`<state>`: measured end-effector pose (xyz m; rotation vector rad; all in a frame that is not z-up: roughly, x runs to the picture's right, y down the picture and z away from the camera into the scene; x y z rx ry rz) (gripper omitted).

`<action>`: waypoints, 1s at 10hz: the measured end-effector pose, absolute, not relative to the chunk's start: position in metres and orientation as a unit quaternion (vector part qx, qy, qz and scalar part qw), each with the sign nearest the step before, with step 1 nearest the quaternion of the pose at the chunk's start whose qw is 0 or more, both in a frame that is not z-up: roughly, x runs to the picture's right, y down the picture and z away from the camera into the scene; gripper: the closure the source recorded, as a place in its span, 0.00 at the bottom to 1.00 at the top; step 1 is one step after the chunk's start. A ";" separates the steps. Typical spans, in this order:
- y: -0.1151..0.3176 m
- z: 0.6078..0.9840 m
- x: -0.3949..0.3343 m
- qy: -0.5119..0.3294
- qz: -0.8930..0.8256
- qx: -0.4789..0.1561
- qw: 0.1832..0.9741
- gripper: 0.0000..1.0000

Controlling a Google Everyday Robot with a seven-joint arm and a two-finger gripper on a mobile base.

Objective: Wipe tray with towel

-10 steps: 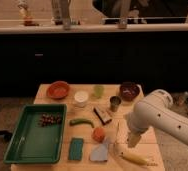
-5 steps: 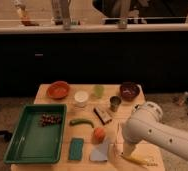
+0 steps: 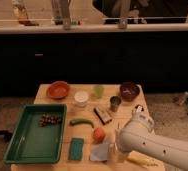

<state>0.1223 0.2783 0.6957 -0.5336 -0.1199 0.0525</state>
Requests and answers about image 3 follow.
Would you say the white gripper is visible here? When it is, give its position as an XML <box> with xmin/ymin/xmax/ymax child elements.
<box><xmin>108</xmin><ymin>143</ymin><xmax>128</xmax><ymax>164</ymax></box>

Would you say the grey towel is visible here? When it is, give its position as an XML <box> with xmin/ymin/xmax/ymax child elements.
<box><xmin>90</xmin><ymin>142</ymin><xmax>110</xmax><ymax>162</ymax></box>

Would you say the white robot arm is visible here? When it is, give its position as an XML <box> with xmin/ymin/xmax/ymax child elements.
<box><xmin>114</xmin><ymin>112</ymin><xmax>188</xmax><ymax>171</ymax></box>

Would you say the green plastic tray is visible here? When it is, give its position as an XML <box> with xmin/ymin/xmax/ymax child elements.
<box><xmin>4</xmin><ymin>104</ymin><xmax>67</xmax><ymax>164</ymax></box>

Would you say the orange fruit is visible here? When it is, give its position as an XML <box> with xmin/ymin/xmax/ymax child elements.
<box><xmin>92</xmin><ymin>127</ymin><xmax>106</xmax><ymax>142</ymax></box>

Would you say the yellow corn cob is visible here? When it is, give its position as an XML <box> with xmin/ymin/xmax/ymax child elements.
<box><xmin>127</xmin><ymin>155</ymin><xmax>156</xmax><ymax>166</ymax></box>

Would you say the brown wooden block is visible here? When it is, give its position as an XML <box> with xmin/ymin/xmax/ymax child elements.
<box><xmin>94</xmin><ymin>107</ymin><xmax>112</xmax><ymax>125</ymax></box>

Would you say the teal sponge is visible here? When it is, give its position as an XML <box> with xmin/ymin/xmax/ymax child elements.
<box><xmin>68</xmin><ymin>138</ymin><xmax>84</xmax><ymax>161</ymax></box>

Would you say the green cucumber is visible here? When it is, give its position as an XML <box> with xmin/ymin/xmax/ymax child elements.
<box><xmin>69</xmin><ymin>118</ymin><xmax>94</xmax><ymax>128</ymax></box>

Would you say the metal cup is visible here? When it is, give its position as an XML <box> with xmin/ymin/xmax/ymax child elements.
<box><xmin>110</xmin><ymin>96</ymin><xmax>121</xmax><ymax>112</ymax></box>

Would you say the dark red bowl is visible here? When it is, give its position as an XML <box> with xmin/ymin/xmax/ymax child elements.
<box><xmin>120</xmin><ymin>82</ymin><xmax>140</xmax><ymax>102</ymax></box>

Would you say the light green cup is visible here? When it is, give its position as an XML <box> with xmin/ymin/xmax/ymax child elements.
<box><xmin>93</xmin><ymin>84</ymin><xmax>104</xmax><ymax>98</ymax></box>

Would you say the white cup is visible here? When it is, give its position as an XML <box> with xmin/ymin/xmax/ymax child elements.
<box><xmin>74</xmin><ymin>91</ymin><xmax>89</xmax><ymax>107</ymax></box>

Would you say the bunch of red grapes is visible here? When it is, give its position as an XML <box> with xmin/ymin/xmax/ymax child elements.
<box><xmin>39</xmin><ymin>114</ymin><xmax>62</xmax><ymax>127</ymax></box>

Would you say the orange bowl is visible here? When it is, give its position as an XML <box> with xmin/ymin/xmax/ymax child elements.
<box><xmin>46</xmin><ymin>81</ymin><xmax>70</xmax><ymax>99</ymax></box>

